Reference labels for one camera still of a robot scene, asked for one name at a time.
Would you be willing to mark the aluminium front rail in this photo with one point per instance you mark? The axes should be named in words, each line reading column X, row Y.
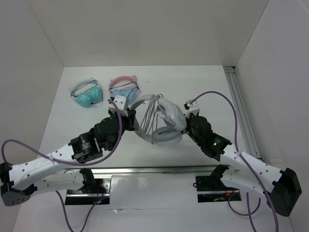
column 154, row 170

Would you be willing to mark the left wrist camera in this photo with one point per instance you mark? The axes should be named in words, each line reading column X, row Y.
column 121, row 103

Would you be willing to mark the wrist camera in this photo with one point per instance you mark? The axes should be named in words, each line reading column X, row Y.
column 191, row 109
column 121, row 103

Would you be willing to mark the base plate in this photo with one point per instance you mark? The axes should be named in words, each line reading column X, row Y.
column 212, row 190
column 99, row 194

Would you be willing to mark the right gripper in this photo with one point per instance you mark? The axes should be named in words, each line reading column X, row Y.
column 188, row 118

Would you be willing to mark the white grey headphones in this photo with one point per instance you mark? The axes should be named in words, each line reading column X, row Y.
column 163, row 123

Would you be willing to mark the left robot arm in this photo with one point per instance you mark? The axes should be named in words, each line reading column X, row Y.
column 67, row 167

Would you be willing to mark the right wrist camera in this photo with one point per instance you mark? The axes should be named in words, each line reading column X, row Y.
column 191, row 109

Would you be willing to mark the left base plate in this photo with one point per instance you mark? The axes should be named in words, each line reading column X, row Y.
column 99, row 194

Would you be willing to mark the pink blue headphones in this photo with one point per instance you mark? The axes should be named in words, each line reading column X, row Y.
column 125, row 86

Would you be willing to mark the teal headphones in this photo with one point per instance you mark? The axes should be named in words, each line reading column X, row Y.
column 91, row 96

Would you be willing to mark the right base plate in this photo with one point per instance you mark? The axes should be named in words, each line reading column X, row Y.
column 212, row 190

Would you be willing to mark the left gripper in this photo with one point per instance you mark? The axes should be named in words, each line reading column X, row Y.
column 129, row 119

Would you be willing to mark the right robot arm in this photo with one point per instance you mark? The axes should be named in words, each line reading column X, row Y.
column 240, row 170

